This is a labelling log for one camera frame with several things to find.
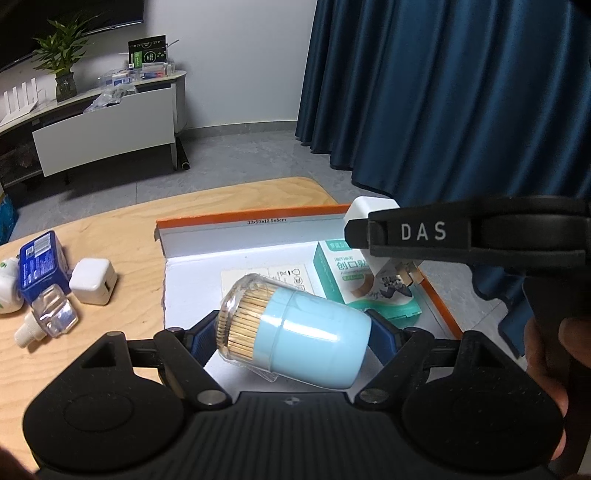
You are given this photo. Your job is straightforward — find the clear plastic packets on cabinet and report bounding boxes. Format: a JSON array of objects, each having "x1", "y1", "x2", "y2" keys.
[{"x1": 84, "y1": 62, "x2": 175, "y2": 113}]

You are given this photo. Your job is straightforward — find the dark blue curtain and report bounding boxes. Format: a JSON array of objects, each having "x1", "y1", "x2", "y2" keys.
[{"x1": 294, "y1": 0, "x2": 591, "y2": 361}]

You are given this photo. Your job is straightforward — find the clear bottle white cap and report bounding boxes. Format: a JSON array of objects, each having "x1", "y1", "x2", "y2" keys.
[{"x1": 14, "y1": 284, "x2": 78, "y2": 348}]

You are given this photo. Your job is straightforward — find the person's right hand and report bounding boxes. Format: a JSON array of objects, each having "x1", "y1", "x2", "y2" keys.
[{"x1": 524, "y1": 317, "x2": 590, "y2": 479}]

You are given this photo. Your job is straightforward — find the white router with antennas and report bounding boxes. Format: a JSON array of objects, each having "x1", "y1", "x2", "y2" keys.
[{"x1": 1, "y1": 77, "x2": 38, "y2": 125}]

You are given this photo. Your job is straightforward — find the white and black TV cabinet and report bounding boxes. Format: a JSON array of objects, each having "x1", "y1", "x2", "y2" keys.
[{"x1": 1, "y1": 70, "x2": 189, "y2": 190}]

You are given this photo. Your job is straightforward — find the light blue toothpick holder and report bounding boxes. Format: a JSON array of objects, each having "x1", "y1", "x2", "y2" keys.
[{"x1": 216, "y1": 288, "x2": 372, "y2": 390}]

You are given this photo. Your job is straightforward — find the potted green plant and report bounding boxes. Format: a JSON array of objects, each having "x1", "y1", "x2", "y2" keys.
[{"x1": 33, "y1": 14, "x2": 96, "y2": 103}]

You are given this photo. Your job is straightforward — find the teal cartoon bandage box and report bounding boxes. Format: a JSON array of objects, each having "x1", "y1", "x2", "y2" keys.
[{"x1": 313, "y1": 239, "x2": 422, "y2": 328}]

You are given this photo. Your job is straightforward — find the white charger cube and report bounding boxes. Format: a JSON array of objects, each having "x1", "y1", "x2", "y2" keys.
[
  {"x1": 69, "y1": 258, "x2": 118, "y2": 306},
  {"x1": 344, "y1": 196, "x2": 424, "y2": 290}
]

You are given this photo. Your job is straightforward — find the green black display box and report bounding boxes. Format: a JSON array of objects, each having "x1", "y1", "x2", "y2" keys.
[{"x1": 127, "y1": 35, "x2": 167, "y2": 69}]

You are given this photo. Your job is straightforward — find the white product box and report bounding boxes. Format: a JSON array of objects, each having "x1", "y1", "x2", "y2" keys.
[{"x1": 221, "y1": 264, "x2": 315, "y2": 311}]

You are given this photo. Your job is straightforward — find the orange-edged white cardboard tray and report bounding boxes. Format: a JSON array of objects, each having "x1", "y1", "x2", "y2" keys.
[{"x1": 156, "y1": 206, "x2": 461, "y2": 394}]

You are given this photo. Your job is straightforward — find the white green round bottle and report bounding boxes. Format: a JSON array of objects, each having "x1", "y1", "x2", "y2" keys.
[{"x1": 0, "y1": 258, "x2": 24, "y2": 315}]

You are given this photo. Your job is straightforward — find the large black television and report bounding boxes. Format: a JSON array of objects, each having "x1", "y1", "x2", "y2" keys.
[{"x1": 0, "y1": 0, "x2": 146, "y2": 70}]

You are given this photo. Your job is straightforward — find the blue plastic bag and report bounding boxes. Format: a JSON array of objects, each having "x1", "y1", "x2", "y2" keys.
[{"x1": 0, "y1": 193, "x2": 18, "y2": 244}]

